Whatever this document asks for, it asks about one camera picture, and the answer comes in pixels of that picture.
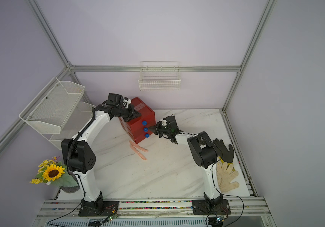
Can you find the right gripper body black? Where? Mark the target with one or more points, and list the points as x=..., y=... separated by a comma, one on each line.
x=163, y=130

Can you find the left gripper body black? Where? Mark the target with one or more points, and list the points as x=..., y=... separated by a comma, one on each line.
x=126, y=113

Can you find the red drawer cabinet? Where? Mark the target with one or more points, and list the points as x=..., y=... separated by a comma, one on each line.
x=138, y=129

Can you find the pink fruit knife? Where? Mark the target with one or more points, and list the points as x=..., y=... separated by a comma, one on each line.
x=136, y=147
x=138, y=153

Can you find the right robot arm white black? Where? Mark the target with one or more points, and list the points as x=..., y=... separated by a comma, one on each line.
x=205, y=155

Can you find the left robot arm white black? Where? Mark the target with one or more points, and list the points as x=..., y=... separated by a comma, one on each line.
x=79, y=157

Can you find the black work glove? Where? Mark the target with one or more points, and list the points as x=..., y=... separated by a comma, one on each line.
x=225, y=153

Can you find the white mesh two-tier shelf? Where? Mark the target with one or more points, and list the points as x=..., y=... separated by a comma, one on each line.
x=58, y=112

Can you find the beige cloth glove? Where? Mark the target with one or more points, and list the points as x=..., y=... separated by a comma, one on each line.
x=226, y=175

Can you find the yellow artificial flowers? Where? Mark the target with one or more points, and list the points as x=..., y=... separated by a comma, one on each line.
x=54, y=172

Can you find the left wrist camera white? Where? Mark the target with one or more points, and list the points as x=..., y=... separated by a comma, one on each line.
x=126, y=102

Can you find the white wire wall basket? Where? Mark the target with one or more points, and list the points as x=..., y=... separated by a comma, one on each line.
x=159, y=76

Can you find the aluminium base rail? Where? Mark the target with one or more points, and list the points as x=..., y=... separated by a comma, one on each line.
x=234, y=207

